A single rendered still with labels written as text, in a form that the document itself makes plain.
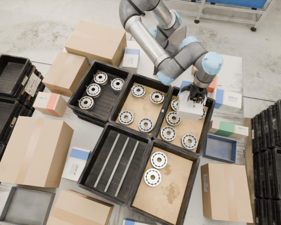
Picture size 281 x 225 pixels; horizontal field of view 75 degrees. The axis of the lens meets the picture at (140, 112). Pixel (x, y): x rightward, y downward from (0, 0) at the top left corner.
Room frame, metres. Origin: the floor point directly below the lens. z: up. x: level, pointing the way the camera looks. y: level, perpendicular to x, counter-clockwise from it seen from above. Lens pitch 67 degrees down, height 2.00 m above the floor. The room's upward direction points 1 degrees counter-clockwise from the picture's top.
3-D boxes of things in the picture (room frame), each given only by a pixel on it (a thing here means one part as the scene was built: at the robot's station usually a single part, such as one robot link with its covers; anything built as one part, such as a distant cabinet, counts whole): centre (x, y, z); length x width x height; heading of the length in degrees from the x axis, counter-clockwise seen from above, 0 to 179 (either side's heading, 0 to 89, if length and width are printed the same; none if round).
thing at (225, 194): (-0.01, -0.51, 0.78); 0.30 x 0.22 x 0.16; 175
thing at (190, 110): (0.46, -0.28, 1.09); 0.20 x 0.12 x 0.09; 168
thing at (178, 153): (0.05, -0.13, 0.87); 0.40 x 0.30 x 0.11; 158
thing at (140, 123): (0.40, -0.03, 0.86); 0.10 x 0.10 x 0.01
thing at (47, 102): (0.59, 0.66, 0.81); 0.16 x 0.12 x 0.07; 81
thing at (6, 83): (1.02, 1.25, 0.37); 0.40 x 0.30 x 0.45; 168
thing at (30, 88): (1.00, 1.09, 0.41); 0.31 x 0.02 x 0.16; 168
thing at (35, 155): (0.24, 0.67, 0.80); 0.40 x 0.30 x 0.20; 173
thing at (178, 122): (0.44, -0.22, 0.86); 0.10 x 0.10 x 0.01
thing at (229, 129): (0.39, -0.61, 0.79); 0.24 x 0.06 x 0.06; 76
